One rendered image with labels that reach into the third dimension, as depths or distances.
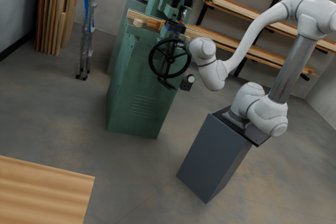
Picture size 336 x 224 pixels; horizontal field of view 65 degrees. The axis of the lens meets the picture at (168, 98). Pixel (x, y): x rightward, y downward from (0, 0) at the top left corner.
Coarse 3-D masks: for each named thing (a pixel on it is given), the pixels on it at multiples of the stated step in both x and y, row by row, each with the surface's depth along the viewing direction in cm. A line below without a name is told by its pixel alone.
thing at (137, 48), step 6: (132, 36) 195; (132, 42) 190; (138, 42) 183; (132, 48) 185; (138, 48) 185; (144, 48) 186; (150, 48) 187; (138, 54) 188; (144, 54) 188; (156, 54) 190; (162, 54) 191; (174, 54) 193; (180, 60) 196; (186, 60) 197
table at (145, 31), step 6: (126, 18) 187; (126, 24) 181; (132, 24) 178; (144, 24) 189; (126, 30) 177; (132, 30) 178; (138, 30) 178; (144, 30) 179; (150, 30) 181; (156, 30) 187; (144, 36) 181; (150, 36) 182; (156, 36) 183
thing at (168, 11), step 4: (168, 4) 194; (168, 8) 189; (172, 8) 187; (176, 8) 192; (164, 12) 197; (168, 12) 188; (172, 12) 188; (176, 12) 189; (168, 16) 189; (172, 16) 189; (176, 16) 190
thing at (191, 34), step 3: (141, 18) 190; (144, 18) 190; (147, 18) 191; (144, 21) 191; (186, 30) 203; (186, 33) 203; (189, 33) 203; (192, 33) 204; (195, 33) 206; (189, 36) 204; (192, 36) 205; (195, 36) 205; (198, 36) 206; (201, 36) 206; (204, 36) 208
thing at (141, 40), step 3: (138, 36) 184; (138, 39) 182; (141, 39) 182; (144, 39) 182; (147, 39) 183; (141, 42) 183; (144, 42) 184; (147, 42) 184; (150, 42) 184; (153, 42) 185; (150, 45) 186; (162, 48) 189; (174, 51) 192; (183, 51) 193; (186, 54) 195
